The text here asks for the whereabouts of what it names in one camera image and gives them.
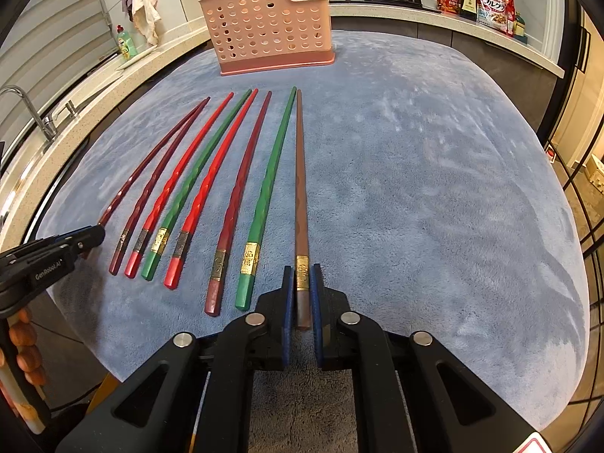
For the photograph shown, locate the red and white cereal bag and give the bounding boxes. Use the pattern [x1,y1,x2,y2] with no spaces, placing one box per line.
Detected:
[476,0,516,39]

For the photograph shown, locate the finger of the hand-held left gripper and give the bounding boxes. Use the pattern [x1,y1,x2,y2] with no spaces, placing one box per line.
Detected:
[53,225,106,259]

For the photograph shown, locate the brown chopstick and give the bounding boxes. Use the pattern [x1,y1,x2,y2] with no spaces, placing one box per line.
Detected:
[294,89,312,331]

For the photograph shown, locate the green dish soap bottle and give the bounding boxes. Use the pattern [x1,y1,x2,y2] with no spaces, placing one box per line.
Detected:
[116,25,139,60]

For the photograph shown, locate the green chopstick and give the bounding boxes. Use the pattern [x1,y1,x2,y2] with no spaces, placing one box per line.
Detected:
[235,87,297,311]
[140,89,253,280]

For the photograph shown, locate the sink soap dispenser pump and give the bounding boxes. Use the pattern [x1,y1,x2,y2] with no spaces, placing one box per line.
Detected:
[51,99,79,122]

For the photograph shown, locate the maroon chopstick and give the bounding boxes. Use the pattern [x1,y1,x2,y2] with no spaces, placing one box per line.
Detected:
[97,97,211,227]
[108,98,211,276]
[204,91,273,317]

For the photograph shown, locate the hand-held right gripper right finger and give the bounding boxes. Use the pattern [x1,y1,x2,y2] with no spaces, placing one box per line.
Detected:
[309,264,539,453]

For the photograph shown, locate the blue-grey plush mat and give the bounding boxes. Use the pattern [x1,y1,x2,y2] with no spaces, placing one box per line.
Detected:
[35,28,588,453]

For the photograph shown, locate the white window blinds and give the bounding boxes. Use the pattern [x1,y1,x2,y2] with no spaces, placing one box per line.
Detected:
[0,0,120,156]

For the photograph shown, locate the chrome sink faucet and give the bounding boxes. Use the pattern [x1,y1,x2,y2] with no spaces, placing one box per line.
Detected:
[0,86,56,143]

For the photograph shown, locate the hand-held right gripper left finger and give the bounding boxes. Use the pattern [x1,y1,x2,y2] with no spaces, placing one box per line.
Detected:
[55,267,296,453]

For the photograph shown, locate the red chopstick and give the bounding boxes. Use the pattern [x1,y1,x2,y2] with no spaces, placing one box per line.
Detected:
[124,93,235,278]
[163,89,259,290]

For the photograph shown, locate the white hanging cloth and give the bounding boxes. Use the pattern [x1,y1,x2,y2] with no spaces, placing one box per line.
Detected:
[131,0,162,46]

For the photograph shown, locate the cardboard box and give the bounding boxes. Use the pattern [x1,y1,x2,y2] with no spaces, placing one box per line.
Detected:
[585,153,604,190]

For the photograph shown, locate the pink perforated plastic utensil holder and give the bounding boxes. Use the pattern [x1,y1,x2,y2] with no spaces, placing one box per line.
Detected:
[198,0,338,76]

